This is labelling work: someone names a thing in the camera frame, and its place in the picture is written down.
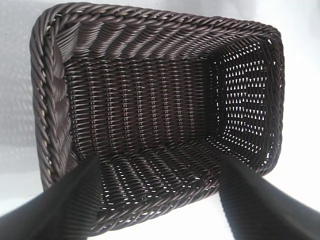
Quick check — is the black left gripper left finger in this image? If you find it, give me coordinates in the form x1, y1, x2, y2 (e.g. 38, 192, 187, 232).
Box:
0, 154, 102, 240

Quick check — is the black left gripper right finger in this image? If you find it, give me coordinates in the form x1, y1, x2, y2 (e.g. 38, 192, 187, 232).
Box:
218, 157, 320, 240

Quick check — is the dark brown woven basket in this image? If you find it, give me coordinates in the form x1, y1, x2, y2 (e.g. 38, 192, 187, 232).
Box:
29, 1, 286, 239

